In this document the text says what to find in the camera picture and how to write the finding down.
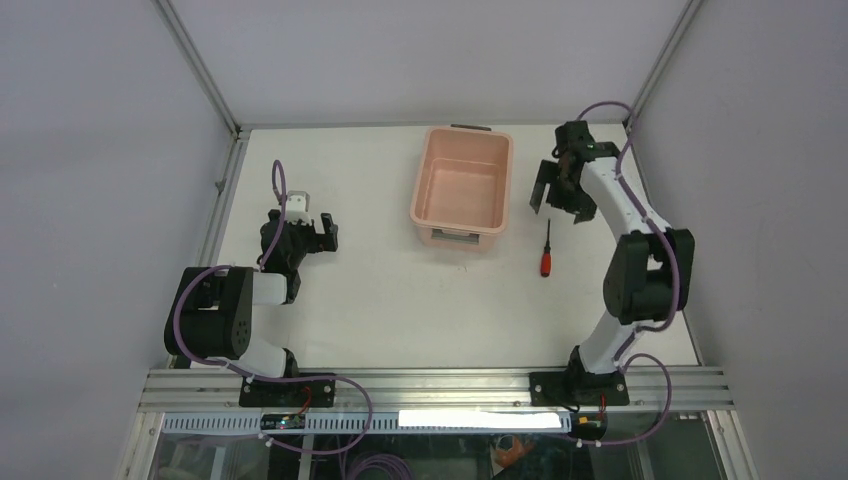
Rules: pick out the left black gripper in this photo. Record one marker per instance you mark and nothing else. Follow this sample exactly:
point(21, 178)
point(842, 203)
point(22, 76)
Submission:
point(319, 242)

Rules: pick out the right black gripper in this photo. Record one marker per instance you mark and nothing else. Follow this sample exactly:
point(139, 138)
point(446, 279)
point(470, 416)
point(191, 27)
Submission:
point(583, 206)

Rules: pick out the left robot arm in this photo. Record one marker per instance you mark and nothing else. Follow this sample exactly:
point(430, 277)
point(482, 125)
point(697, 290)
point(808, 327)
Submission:
point(211, 320)

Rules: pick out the white slotted cable duct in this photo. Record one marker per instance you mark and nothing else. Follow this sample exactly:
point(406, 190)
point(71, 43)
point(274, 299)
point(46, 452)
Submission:
point(401, 422)

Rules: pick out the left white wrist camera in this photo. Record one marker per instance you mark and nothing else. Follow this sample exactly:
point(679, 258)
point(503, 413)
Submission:
point(297, 206)

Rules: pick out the orange object below table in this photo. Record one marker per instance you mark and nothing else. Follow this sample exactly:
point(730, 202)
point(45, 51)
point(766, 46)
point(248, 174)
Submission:
point(508, 449)

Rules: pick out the pink plastic bin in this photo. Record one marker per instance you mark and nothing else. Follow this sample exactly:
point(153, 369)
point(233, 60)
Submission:
point(461, 197)

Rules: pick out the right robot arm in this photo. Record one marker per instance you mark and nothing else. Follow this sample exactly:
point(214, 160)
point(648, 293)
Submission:
point(649, 275)

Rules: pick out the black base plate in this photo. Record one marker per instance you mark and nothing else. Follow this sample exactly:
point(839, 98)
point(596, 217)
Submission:
point(317, 390)
point(561, 388)

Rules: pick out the aluminium front rail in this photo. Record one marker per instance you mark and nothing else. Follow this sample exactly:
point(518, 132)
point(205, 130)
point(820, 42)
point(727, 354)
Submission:
point(681, 388)

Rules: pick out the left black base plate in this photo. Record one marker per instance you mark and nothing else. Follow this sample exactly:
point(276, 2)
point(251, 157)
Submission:
point(317, 390)

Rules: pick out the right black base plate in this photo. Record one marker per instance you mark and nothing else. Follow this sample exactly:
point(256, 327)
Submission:
point(561, 388)

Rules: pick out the red handled screwdriver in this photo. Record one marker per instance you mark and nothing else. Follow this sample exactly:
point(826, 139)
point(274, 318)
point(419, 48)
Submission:
point(546, 258)

